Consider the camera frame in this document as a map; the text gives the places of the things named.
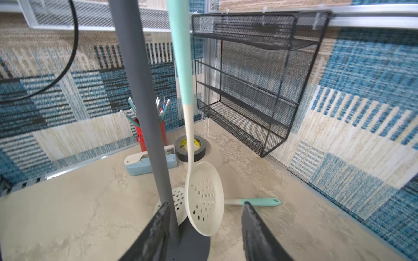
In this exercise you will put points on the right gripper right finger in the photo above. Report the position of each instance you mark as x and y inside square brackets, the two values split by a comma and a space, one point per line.
[259, 243]

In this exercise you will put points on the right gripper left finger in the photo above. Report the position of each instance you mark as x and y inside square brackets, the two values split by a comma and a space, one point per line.
[152, 243]

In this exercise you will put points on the white wire mesh basket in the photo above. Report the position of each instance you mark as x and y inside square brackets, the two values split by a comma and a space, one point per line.
[91, 16]

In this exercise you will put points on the black wire mesh shelf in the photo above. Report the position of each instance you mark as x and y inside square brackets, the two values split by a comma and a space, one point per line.
[262, 62]

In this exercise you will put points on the white skimmer front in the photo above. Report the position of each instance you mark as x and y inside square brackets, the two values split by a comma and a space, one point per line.
[204, 197]

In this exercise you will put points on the grey utensil rack stand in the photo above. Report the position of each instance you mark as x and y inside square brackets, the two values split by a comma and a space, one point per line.
[185, 244]

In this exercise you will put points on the red pencil cup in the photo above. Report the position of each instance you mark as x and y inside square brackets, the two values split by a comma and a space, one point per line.
[144, 131]

